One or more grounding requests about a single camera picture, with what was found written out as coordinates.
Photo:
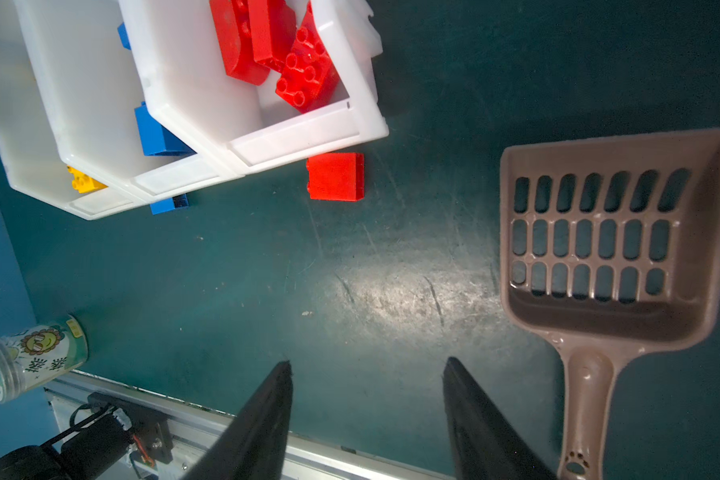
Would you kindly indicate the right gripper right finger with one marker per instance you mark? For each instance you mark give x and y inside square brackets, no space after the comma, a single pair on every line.
[483,443]

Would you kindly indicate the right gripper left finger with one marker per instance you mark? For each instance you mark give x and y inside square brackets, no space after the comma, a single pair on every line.
[253,446]

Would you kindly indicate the yellow lego square brick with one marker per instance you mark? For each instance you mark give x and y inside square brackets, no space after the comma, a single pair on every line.
[83,183]

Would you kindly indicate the red lego bottom brick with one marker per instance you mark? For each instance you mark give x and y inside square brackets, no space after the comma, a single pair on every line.
[309,77]

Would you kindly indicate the red lego long brick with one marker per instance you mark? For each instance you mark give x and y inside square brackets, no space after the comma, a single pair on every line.
[273,29]

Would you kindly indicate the blue lego floor brick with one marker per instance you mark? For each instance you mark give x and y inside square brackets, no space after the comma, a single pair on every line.
[123,36]

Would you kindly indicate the red lego tall brick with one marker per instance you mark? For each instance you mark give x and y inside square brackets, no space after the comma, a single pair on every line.
[233,28]

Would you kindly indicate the brown slotted scoop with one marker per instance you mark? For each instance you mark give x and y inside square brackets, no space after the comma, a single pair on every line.
[610,251]

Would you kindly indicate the blue lego brick under gripper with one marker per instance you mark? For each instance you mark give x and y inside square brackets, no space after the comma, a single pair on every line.
[170,204]

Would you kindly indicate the tape roll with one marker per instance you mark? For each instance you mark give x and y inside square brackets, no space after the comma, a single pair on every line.
[39,355]

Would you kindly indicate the red lego floor brick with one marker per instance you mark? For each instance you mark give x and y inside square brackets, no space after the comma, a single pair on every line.
[336,177]

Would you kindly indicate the right white bin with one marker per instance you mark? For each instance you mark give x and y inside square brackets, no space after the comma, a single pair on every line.
[239,126]

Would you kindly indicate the white bin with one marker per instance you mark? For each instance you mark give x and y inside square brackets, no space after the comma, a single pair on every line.
[28,148]
[90,89]
[239,126]

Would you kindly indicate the left white bin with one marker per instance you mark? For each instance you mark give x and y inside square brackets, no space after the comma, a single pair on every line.
[28,148]

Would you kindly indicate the middle white bin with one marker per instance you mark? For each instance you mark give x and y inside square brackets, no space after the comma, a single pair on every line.
[90,89]

